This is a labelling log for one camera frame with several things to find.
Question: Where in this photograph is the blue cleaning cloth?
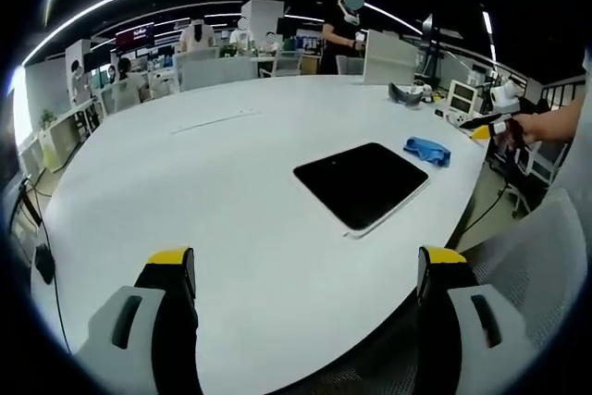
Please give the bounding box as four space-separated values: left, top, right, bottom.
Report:
401 136 452 167

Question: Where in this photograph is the person's grey shirt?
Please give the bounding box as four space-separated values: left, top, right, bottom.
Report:
548 43 592 197

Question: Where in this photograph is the person's right hand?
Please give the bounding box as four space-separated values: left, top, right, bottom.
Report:
513 112 555 145

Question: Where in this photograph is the white desk partition panel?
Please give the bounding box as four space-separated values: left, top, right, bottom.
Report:
362 29 420 87

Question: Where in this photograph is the white box with windows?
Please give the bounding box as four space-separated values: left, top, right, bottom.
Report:
447 80 481 115

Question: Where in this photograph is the black square mirror white frame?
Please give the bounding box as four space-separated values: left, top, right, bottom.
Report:
292 142 432 241

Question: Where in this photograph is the grey mesh office chair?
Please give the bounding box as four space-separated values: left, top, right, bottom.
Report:
455 185 589 354

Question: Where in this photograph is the black headset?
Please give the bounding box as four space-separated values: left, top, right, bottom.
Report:
388 81 425 110

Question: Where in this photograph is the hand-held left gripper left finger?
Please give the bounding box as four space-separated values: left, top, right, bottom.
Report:
75 246 205 395

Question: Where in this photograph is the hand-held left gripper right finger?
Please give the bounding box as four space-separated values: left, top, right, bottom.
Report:
416 245 529 395

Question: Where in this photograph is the red wall screen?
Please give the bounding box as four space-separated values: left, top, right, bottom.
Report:
115 23 155 53

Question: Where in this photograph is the black cable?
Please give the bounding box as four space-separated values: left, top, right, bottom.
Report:
18 175 74 354

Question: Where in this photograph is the white desktop device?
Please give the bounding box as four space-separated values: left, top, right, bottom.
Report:
488 79 520 110

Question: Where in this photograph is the black computer mouse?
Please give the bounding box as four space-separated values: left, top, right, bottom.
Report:
33 243 57 286

